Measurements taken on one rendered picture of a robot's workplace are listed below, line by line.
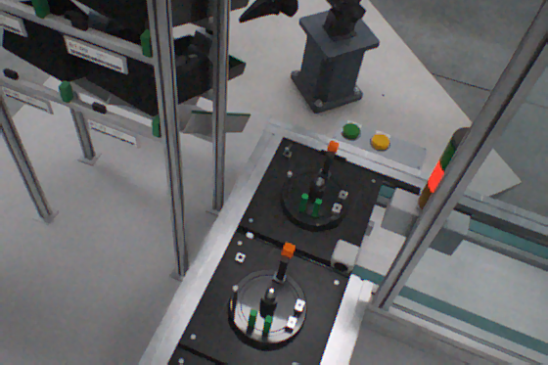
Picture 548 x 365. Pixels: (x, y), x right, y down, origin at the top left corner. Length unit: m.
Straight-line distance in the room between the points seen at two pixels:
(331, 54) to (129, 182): 0.55
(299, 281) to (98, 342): 0.40
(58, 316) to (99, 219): 0.22
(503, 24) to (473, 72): 0.44
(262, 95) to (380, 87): 0.32
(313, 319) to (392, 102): 0.70
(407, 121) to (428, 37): 1.65
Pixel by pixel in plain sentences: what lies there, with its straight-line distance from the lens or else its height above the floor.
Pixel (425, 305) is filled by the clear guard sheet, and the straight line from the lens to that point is 1.11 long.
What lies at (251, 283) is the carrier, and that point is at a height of 0.99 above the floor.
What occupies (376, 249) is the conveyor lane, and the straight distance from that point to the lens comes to 1.25.
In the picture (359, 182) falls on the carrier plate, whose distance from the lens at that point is 1.26.
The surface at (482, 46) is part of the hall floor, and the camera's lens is 3.24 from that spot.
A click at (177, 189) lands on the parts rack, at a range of 0.95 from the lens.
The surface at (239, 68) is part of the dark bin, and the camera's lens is 1.09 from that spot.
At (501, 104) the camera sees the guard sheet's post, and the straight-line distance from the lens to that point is 0.69.
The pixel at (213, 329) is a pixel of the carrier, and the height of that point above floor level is 0.97.
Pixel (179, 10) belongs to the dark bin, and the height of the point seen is 1.46.
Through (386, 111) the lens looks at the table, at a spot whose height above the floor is 0.86.
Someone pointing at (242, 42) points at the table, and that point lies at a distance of 1.66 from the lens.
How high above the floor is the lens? 1.99
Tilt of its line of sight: 53 degrees down
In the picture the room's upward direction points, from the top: 8 degrees clockwise
